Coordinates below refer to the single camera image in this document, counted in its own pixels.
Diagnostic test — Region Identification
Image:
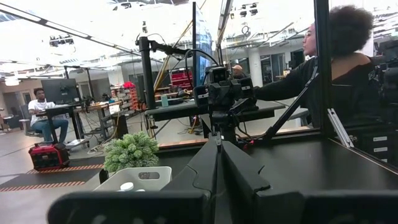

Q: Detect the red and black box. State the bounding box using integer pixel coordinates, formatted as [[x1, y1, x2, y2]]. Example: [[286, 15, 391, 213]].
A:
[[27, 142, 71, 172]]

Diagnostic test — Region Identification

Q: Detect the black camera cable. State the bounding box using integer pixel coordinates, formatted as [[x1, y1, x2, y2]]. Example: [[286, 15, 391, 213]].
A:
[[184, 48, 221, 86]]

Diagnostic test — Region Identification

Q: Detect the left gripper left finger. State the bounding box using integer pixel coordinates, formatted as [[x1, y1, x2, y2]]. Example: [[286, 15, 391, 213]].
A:
[[45, 138, 219, 224]]

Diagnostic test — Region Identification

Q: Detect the black aluminium frame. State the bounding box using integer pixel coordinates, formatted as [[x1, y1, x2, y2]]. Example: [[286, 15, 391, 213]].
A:
[[157, 0, 398, 170]]

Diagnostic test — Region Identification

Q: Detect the clear plastic container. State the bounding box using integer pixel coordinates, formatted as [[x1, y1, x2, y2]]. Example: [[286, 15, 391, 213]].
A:
[[93, 166, 173, 192]]

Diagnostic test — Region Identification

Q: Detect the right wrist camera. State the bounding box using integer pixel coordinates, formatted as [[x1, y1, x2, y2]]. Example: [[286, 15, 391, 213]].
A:
[[207, 65, 230, 84]]

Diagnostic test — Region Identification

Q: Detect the person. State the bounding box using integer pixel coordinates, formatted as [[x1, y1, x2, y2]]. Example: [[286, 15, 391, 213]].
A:
[[27, 87, 70, 144], [231, 64, 248, 80], [252, 4, 382, 129]]

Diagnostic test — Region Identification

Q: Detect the black leg desk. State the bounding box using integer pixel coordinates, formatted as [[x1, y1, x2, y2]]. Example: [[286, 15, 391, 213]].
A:
[[35, 101, 124, 144]]

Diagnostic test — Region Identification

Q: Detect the black drawer cabinet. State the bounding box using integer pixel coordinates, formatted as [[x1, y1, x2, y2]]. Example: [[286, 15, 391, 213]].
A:
[[345, 124, 398, 166]]

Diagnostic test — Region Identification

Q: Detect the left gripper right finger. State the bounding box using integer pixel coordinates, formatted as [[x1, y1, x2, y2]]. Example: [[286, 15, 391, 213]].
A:
[[220, 139, 398, 224]]

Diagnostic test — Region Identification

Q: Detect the black monitor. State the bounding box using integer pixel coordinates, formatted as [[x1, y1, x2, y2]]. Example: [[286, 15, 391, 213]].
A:
[[40, 77, 79, 105]]

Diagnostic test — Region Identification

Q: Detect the green artificial plant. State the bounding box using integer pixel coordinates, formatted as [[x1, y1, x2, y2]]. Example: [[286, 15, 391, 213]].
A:
[[98, 131, 160, 185]]

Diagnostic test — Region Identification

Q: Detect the grey desk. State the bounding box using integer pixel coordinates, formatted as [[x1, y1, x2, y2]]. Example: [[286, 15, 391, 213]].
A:
[[144, 98, 286, 123]]

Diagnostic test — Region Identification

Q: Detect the silver metal bracket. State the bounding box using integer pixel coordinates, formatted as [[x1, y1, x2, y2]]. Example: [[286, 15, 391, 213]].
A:
[[326, 108, 356, 149]]

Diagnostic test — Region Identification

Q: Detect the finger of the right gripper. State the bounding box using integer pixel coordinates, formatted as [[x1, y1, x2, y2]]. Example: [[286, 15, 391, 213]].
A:
[[224, 112, 239, 143], [212, 112, 225, 141]]

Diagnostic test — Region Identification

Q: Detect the red shelf unit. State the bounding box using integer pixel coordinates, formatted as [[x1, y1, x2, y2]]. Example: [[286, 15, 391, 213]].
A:
[[170, 70, 194, 91]]

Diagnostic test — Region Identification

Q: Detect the black table mat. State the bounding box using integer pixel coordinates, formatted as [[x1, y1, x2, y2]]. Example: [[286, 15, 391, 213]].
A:
[[93, 136, 398, 194]]

